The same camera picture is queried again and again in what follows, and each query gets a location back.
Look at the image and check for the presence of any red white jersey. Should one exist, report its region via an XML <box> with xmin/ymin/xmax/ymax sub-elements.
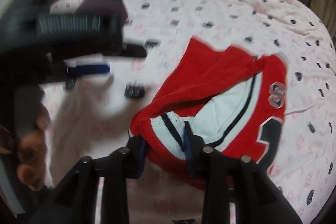
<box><xmin>129</xmin><ymin>38</ymin><xmax>286</xmax><ymax>189</ymax></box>

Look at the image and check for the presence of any person left hand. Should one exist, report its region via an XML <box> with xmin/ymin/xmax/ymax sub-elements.
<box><xmin>1</xmin><ymin>105</ymin><xmax>50</xmax><ymax>192</ymax></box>

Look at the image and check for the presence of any pink cat print duvet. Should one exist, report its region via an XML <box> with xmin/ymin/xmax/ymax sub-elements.
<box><xmin>43</xmin><ymin>0</ymin><xmax>335</xmax><ymax>223</ymax></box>

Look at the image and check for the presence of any dark folded garment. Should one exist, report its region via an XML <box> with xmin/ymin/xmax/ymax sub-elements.
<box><xmin>75</xmin><ymin>0</ymin><xmax>128</xmax><ymax>25</ymax></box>

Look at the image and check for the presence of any beige right curtain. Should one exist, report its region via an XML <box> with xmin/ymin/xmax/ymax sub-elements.
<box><xmin>309</xmin><ymin>0</ymin><xmax>336</xmax><ymax>41</ymax></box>

